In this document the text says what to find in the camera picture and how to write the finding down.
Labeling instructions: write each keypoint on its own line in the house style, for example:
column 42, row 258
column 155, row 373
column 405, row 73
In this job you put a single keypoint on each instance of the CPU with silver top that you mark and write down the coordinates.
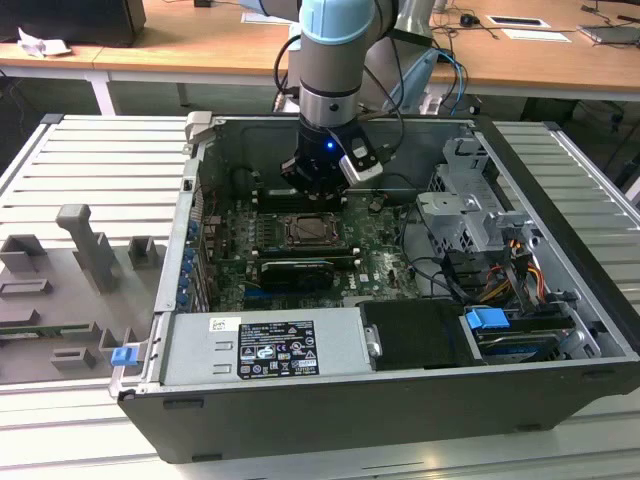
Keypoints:
column 312, row 228

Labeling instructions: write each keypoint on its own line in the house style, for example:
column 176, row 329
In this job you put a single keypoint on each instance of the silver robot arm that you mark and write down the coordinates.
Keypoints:
column 330, row 65

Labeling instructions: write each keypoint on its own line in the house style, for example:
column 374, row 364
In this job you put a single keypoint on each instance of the RAM slot with white clips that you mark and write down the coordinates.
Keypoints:
column 280, row 202
column 280, row 190
column 345, row 259

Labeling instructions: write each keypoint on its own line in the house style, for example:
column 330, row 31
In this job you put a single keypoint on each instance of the CPU socket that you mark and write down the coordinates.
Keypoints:
column 345, row 237

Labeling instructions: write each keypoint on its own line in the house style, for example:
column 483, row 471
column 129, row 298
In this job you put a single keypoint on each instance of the black graphics card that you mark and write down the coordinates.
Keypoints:
column 300, row 277

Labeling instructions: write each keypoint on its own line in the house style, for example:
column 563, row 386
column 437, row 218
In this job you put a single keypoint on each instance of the green motherboard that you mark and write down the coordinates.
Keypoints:
column 380, row 270

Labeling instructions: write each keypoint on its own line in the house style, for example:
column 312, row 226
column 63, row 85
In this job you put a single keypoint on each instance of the silver perforated disk bay cage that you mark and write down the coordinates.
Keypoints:
column 450, row 215

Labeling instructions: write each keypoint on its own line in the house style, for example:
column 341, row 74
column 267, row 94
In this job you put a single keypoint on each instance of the white paper sheet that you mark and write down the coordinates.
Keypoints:
column 535, row 35
column 265, row 18

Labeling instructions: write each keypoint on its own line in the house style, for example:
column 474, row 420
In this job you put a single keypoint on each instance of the wooden desk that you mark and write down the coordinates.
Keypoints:
column 200, row 45
column 525, row 65

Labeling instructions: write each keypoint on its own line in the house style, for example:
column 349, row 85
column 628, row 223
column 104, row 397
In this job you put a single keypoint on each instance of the white barcode sticker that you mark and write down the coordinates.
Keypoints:
column 224, row 325

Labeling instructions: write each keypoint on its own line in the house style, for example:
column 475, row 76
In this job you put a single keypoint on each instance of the black power supply label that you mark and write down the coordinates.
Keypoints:
column 275, row 350

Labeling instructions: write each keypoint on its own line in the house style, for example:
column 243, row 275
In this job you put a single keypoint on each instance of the black plastic shroud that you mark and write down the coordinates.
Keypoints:
column 415, row 335

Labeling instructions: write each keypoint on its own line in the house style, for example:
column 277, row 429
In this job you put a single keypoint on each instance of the silver power supply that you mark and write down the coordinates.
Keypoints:
column 200, row 350

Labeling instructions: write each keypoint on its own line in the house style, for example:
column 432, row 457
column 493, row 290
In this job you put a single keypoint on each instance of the black computer mouse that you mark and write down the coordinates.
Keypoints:
column 469, row 20

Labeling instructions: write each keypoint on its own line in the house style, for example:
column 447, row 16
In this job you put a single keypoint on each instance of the hard disk in blue carrier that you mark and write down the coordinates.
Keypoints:
column 485, row 320

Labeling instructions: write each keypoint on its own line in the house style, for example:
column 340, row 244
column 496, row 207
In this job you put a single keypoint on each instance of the black and silver PC case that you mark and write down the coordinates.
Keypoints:
column 300, row 425

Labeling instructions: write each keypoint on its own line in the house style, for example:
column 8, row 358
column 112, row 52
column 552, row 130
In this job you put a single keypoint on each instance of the blue plastic case latch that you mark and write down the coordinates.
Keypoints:
column 123, row 356

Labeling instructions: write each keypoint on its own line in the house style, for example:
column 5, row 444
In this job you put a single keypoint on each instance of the black computer box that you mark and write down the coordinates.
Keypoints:
column 75, row 20

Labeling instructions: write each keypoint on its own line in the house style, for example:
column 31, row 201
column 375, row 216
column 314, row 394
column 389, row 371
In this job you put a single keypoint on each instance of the grey parts rack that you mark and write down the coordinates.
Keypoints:
column 60, row 300

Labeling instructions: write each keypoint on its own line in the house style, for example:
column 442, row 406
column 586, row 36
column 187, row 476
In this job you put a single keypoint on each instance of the crumpled white paper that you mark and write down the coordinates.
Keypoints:
column 40, row 45

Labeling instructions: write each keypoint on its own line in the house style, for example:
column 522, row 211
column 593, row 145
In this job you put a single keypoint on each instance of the green RAM stick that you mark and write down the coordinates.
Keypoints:
column 40, row 331

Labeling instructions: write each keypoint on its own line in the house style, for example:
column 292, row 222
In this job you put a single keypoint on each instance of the grey laptop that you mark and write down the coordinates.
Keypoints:
column 610, row 34

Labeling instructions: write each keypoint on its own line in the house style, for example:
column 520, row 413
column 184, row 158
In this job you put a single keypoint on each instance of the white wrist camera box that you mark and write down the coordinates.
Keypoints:
column 362, row 170

